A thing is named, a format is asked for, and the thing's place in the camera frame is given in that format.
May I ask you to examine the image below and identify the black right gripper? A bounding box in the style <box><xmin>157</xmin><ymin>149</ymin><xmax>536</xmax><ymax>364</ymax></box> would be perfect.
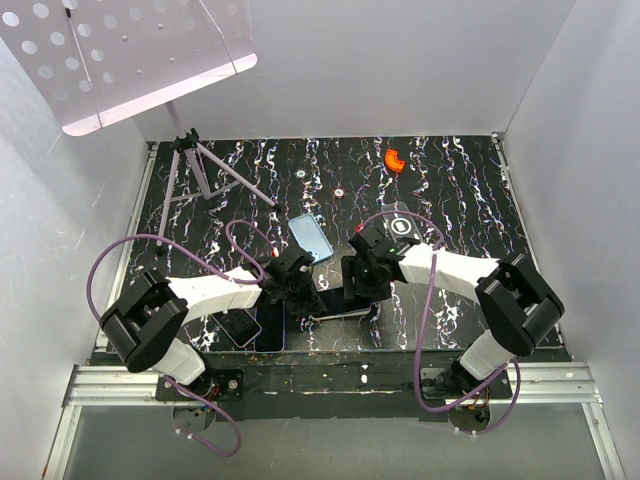
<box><xmin>342</xmin><ymin>256</ymin><xmax>394</xmax><ymax>304</ymax></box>

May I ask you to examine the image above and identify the pink phone case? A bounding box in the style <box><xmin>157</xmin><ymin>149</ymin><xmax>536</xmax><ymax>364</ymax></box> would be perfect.
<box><xmin>309</xmin><ymin>303</ymin><xmax>372</xmax><ymax>322</ymax></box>

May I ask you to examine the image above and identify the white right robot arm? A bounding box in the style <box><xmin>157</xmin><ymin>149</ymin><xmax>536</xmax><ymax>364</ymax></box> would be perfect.
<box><xmin>341</xmin><ymin>225</ymin><xmax>565</xmax><ymax>398</ymax></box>

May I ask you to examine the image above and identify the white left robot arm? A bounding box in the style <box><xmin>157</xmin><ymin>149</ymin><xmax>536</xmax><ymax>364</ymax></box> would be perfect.
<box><xmin>99</xmin><ymin>249</ymin><xmax>327</xmax><ymax>400</ymax></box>

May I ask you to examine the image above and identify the purple edged black phone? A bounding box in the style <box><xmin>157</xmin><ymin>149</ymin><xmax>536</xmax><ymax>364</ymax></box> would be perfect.
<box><xmin>254</xmin><ymin>302</ymin><xmax>285</xmax><ymax>353</ymax></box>

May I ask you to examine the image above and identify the clear magnetic phone case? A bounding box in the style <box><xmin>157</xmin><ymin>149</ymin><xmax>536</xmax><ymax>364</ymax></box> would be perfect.
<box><xmin>381</xmin><ymin>201</ymin><xmax>423</xmax><ymax>242</ymax></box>

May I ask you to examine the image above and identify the lilac phone tilted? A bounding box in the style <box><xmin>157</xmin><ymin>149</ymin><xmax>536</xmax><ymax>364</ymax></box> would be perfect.
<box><xmin>213</xmin><ymin>309</ymin><xmax>262</xmax><ymax>348</ymax></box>

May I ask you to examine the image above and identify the blue phone case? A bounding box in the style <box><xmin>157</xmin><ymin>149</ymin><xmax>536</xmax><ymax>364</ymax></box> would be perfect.
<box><xmin>288</xmin><ymin>214</ymin><xmax>334</xmax><ymax>264</ymax></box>

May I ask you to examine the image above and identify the orange curved plastic part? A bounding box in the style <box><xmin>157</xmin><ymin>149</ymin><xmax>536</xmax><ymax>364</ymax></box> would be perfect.
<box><xmin>384</xmin><ymin>149</ymin><xmax>406</xmax><ymax>174</ymax></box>

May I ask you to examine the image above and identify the perforated music stand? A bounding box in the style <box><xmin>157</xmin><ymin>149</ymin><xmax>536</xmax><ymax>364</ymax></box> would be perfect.
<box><xmin>0</xmin><ymin>0</ymin><xmax>282</xmax><ymax>257</ymax></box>

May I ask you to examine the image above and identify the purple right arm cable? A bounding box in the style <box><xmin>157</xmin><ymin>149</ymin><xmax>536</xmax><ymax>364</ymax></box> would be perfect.
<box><xmin>357</xmin><ymin>212</ymin><xmax>522</xmax><ymax>436</ymax></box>

